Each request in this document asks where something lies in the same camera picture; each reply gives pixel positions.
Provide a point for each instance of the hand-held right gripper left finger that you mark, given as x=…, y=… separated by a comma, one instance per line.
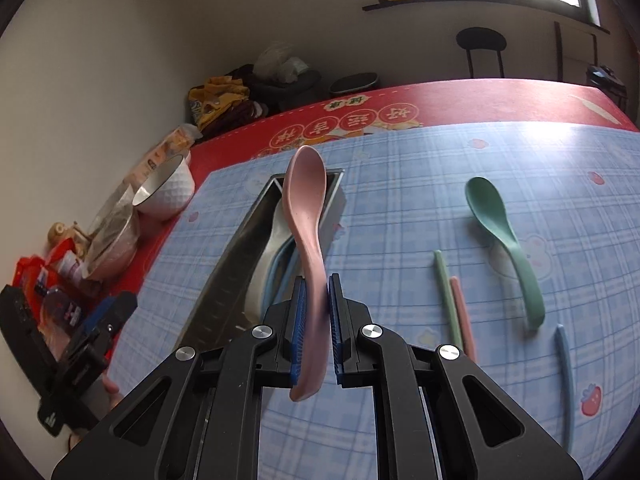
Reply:
x=298, y=320

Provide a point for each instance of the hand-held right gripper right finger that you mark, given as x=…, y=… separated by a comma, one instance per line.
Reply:
x=336, y=320

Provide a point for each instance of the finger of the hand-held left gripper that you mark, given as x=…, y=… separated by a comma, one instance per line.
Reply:
x=102, y=317

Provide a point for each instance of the blue spoon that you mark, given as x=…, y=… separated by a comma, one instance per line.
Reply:
x=282, y=270

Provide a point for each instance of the pastel spoons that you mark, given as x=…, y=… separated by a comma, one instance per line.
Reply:
x=267, y=250

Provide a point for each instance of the stainless steel utensil tray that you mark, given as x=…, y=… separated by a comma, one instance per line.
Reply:
x=220, y=270

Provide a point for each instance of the pink spoon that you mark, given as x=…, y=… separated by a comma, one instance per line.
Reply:
x=305, y=195

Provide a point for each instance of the pink chopstick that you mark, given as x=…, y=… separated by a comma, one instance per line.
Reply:
x=462, y=317

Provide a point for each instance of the green spoon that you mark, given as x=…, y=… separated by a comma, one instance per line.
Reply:
x=492, y=210

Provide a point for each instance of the blue chopstick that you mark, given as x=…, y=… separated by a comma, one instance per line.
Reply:
x=566, y=385

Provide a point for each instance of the person's left hand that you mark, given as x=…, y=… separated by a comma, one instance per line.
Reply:
x=111, y=386

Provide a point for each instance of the clear plastic water bottle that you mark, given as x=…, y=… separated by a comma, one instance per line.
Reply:
x=62, y=312

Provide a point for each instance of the snack cup packet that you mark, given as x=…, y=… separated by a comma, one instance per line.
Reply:
x=70, y=265

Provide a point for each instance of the large plastic-wrapped bowl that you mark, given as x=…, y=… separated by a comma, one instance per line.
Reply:
x=115, y=250

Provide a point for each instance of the red snack packet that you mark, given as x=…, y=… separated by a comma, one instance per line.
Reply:
x=35, y=275

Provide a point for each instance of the small plastic-wrapped bowl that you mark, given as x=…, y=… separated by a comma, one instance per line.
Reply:
x=117, y=205

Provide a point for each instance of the green chopstick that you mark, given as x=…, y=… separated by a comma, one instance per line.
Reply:
x=446, y=290

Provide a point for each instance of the white textured bowl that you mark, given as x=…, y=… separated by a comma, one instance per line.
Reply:
x=167, y=195

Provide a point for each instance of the blue plaid table mat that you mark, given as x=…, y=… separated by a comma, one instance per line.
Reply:
x=400, y=185

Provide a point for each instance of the maroon clothing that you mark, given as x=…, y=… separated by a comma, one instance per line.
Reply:
x=232, y=120

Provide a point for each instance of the yellow clothing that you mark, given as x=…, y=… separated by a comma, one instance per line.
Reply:
x=217, y=100

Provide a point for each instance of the black round stool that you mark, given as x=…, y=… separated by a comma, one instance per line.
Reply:
x=354, y=84
x=480, y=39

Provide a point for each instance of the clear plastic bag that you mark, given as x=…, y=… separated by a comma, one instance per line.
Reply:
x=280, y=62

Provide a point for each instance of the dark window sill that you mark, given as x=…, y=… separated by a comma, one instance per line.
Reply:
x=475, y=2

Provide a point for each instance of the black bag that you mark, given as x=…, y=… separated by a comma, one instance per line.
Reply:
x=607, y=85

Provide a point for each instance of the dark wooden chair frame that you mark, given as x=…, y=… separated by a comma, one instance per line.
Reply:
x=575, y=35

